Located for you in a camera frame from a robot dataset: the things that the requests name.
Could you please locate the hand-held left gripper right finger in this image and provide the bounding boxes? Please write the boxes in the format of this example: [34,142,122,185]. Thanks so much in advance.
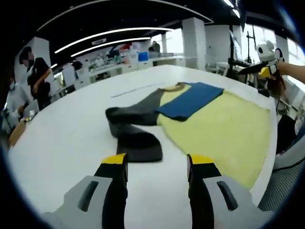
[186,154,263,229]

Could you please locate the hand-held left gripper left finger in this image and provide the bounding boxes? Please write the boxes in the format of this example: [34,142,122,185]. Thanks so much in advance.
[42,153,129,229]

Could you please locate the person's right hand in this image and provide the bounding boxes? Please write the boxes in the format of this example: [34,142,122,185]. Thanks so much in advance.
[275,61,288,75]

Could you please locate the black equipment stand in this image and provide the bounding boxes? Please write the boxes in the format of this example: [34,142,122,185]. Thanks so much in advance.
[227,31,258,79]

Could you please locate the grey swivel chair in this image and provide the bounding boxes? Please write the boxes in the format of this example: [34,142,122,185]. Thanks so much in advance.
[206,61,230,76]

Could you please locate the white square pillar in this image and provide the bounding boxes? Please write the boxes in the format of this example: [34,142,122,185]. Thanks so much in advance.
[182,18,207,70]

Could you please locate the grey mesh office chair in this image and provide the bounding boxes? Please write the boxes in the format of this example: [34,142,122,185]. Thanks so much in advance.
[258,138,305,213]

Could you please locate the white side counter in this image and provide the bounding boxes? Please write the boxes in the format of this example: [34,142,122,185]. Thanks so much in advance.
[152,53,185,68]

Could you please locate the ceiling light strips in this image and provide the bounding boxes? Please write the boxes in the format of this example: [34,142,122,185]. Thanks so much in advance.
[37,0,241,58]

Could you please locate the white cabinet counter row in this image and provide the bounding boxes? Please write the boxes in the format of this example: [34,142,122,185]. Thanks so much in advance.
[51,59,153,94]

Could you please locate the black cable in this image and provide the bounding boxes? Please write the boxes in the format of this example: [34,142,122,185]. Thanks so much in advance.
[275,92,282,112]

